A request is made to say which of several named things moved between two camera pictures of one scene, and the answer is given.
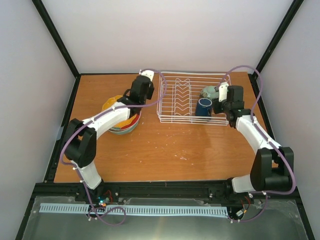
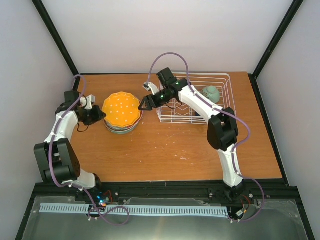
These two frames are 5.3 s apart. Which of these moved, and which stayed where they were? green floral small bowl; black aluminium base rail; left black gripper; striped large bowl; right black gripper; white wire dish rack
Moved: right black gripper; left black gripper
Stayed: white wire dish rack; striped large bowl; green floral small bowl; black aluminium base rail
